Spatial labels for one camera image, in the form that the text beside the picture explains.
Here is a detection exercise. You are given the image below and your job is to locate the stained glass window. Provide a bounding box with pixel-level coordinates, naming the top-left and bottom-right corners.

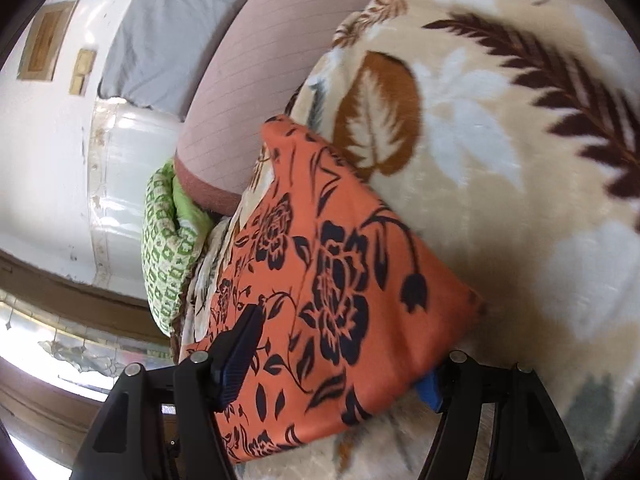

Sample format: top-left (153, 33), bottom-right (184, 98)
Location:
top-left (1, 290), bottom-right (172, 401)

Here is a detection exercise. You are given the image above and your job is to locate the grey pillow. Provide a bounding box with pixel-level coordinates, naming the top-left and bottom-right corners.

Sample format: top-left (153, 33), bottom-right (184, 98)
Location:
top-left (98, 0), bottom-right (247, 119)

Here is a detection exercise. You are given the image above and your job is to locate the orange black floral cloth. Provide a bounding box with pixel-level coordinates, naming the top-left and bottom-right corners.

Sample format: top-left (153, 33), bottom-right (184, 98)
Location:
top-left (208, 116), bottom-right (482, 463)

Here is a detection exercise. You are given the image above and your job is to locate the beige leaf pattern blanket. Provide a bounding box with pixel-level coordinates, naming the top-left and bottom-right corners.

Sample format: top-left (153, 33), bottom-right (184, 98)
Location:
top-left (171, 0), bottom-right (640, 480)

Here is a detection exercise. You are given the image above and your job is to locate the green white patterned pillow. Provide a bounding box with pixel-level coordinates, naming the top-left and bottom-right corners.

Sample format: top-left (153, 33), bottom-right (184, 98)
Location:
top-left (141, 159), bottom-right (214, 337)

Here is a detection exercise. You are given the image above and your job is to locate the wooden wall frame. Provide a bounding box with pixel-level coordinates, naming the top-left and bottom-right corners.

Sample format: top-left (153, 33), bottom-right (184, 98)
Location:
top-left (17, 0), bottom-right (78, 81)

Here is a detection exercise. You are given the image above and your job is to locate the pink bolster pillow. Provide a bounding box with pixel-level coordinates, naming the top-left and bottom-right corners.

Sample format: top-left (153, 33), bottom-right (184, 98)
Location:
top-left (175, 0), bottom-right (371, 216)

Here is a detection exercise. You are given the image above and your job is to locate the beige wall switch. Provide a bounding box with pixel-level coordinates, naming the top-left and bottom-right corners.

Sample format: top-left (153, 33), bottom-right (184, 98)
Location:
top-left (68, 49), bottom-right (96, 96)

